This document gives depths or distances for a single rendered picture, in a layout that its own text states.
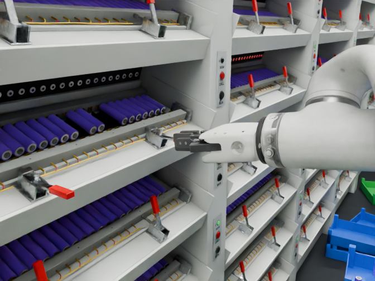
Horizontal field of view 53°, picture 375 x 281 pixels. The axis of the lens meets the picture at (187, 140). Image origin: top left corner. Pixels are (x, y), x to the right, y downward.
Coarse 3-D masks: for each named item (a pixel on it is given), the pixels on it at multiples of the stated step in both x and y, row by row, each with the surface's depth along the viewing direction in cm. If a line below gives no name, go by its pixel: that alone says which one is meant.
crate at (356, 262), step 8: (352, 248) 124; (352, 256) 125; (360, 256) 125; (368, 256) 124; (352, 264) 126; (360, 264) 126; (368, 264) 125; (352, 272) 124; (360, 272) 124; (368, 272) 124; (344, 280) 109; (352, 280) 120; (368, 280) 120
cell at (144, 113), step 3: (123, 99) 81; (126, 99) 81; (123, 102) 80; (126, 102) 80; (129, 102) 80; (129, 105) 80; (132, 105) 80; (135, 105) 80; (135, 108) 79; (138, 108) 79; (141, 108) 79; (138, 111) 79; (141, 111) 79; (144, 111) 79; (144, 114) 79; (147, 114) 80; (141, 117) 79; (144, 117) 79
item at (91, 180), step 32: (64, 96) 71; (160, 96) 89; (192, 128) 83; (96, 160) 62; (128, 160) 65; (160, 160) 72; (0, 192) 49; (96, 192) 59; (0, 224) 46; (32, 224) 51
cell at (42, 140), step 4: (16, 124) 61; (20, 124) 61; (24, 124) 61; (20, 128) 61; (24, 128) 60; (28, 128) 61; (24, 132) 60; (28, 132) 60; (32, 132) 60; (36, 132) 60; (28, 136) 60; (32, 136) 59; (36, 136) 59; (40, 136) 60; (36, 140) 59; (40, 140) 59; (44, 140) 59; (40, 144) 59; (44, 144) 59; (40, 148) 59
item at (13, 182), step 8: (184, 120) 84; (160, 128) 77; (168, 128) 79; (144, 136) 73; (120, 144) 67; (96, 152) 63; (72, 160) 59; (80, 160) 60; (48, 168) 55; (8, 184) 50
